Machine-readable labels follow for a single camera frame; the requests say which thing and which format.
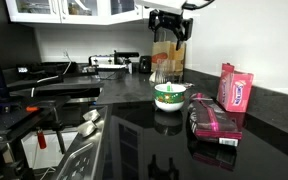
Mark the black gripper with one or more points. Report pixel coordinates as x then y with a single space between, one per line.
170 21

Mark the green marker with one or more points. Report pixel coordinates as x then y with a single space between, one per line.
169 86

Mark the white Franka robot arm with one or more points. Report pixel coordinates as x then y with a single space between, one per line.
164 4

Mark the clear glass cup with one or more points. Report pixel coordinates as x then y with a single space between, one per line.
164 71

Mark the white cup with green band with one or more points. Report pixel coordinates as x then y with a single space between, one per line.
170 98

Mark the brown paper bag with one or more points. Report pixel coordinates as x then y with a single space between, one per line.
165 55

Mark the small black appliance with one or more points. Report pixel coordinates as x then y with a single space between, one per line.
145 64

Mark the silver toaster appliance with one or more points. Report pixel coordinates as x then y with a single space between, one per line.
100 60

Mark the pink cardboard box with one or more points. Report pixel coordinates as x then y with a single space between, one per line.
235 90

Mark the dark package with pink ribbon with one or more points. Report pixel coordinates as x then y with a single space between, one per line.
214 121

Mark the silver stove knob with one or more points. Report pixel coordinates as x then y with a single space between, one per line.
87 128
91 115

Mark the steel stove control panel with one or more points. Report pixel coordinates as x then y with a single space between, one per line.
80 156

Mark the black device with blue screen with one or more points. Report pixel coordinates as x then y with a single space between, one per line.
22 70

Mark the orange clamp lever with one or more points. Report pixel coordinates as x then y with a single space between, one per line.
32 108

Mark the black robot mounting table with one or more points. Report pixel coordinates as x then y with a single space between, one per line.
17 120

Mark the white glass-door wall cabinet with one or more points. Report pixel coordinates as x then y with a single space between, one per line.
57 11

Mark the black horizontal mount bar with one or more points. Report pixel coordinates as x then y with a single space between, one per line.
54 83

